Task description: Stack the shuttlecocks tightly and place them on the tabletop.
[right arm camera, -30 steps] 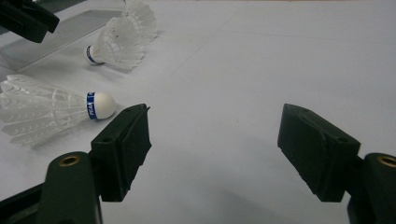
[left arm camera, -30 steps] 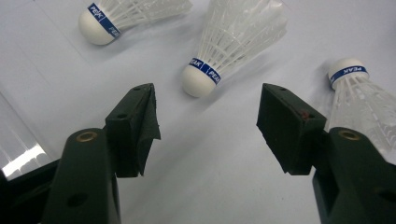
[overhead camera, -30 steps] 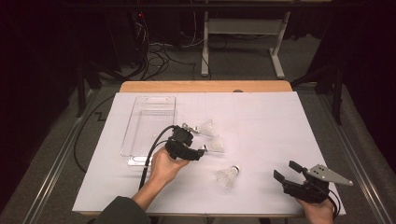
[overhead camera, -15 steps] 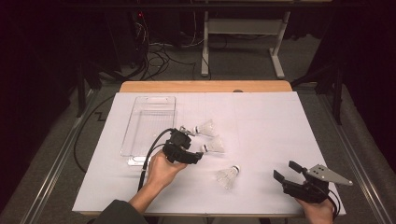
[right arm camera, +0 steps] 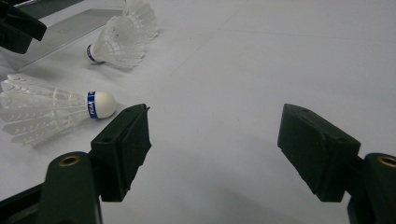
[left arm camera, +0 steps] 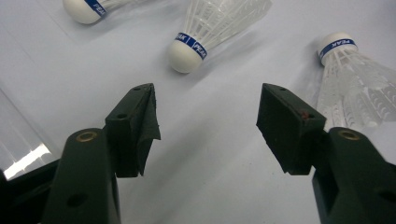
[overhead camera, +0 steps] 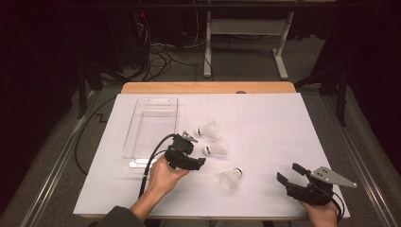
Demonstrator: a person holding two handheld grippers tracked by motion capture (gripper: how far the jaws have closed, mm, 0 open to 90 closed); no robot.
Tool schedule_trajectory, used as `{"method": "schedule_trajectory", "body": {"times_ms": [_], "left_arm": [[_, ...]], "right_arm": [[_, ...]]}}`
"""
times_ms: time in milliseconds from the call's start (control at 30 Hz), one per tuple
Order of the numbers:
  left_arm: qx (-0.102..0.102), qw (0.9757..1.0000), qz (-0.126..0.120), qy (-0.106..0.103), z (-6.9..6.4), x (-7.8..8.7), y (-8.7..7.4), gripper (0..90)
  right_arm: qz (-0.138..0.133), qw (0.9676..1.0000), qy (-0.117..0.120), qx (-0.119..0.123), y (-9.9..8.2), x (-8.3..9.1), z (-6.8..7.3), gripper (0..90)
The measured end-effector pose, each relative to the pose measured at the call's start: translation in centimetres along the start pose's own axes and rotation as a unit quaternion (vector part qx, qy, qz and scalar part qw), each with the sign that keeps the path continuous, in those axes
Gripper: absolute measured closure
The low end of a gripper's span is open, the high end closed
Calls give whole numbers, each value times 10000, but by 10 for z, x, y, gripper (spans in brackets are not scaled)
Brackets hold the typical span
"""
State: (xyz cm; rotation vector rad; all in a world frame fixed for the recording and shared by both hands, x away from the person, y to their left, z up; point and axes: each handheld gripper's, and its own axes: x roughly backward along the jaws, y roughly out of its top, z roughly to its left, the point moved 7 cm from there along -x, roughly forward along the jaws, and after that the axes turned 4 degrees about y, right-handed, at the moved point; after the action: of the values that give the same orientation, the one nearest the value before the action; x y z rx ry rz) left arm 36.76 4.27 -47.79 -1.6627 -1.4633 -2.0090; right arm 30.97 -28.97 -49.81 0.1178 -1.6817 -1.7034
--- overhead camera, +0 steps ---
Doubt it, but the white feather shuttlecock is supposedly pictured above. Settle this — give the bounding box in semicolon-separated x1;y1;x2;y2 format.
218;166;244;193
202;137;229;156
195;120;221;140

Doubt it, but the black floor cable bundle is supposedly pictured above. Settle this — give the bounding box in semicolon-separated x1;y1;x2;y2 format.
135;12;216;83

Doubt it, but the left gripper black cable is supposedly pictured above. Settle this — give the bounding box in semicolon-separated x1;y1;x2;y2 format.
137;133;178;200

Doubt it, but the dark computer tower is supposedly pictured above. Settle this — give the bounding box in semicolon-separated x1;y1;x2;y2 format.
107;9;149;69

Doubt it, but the person's right hand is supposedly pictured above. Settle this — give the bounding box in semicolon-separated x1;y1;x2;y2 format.
298;201;339;227

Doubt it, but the person's left hand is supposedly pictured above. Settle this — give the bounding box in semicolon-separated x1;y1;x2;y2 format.
147;155;191;199

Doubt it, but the black metal stand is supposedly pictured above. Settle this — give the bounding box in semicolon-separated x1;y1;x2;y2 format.
77;62;105;120
294;64;348;128

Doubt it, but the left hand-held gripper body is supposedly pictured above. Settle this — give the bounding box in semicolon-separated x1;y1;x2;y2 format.
164;131;199;171

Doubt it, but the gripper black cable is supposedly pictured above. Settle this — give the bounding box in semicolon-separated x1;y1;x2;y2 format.
330;189;346;223
137;133;178;200

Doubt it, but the white table mat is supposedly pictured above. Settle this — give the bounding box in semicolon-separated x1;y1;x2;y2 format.
73;92;352;219

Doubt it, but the clear plastic tray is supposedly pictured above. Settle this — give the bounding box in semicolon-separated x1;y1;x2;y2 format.
121;96;180;169

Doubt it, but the white metal desk frame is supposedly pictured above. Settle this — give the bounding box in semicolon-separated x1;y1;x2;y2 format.
202;10;295;81

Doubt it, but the aluminium floor rail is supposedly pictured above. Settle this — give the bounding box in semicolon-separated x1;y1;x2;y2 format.
20;91;102;227
321;94;395;227

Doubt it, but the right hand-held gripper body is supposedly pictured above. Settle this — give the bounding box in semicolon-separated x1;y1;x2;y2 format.
285;166;358;207

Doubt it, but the wooden table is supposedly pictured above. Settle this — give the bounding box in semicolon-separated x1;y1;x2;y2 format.
74;81;352;221

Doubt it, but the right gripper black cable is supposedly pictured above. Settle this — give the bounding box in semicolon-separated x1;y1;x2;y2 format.
330;189;346;223

